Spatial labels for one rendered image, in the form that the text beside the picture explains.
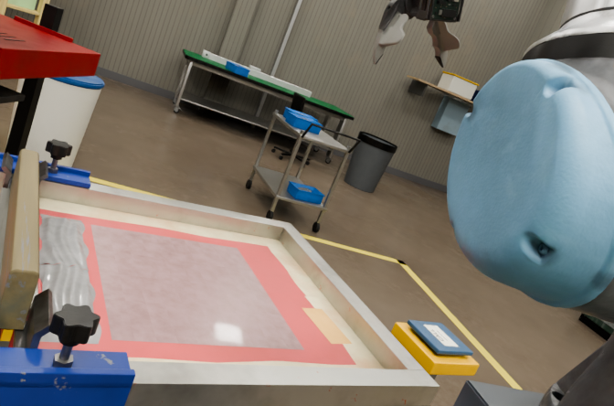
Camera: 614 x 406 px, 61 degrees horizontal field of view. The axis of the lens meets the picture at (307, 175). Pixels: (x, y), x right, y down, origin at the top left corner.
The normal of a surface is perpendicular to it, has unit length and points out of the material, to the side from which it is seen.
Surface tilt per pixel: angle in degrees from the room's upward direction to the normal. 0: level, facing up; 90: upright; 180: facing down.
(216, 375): 0
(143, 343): 0
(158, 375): 0
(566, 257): 116
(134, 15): 90
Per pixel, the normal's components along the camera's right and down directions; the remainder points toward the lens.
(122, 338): 0.37, -0.91
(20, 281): 0.43, 0.36
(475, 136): -0.96, -0.20
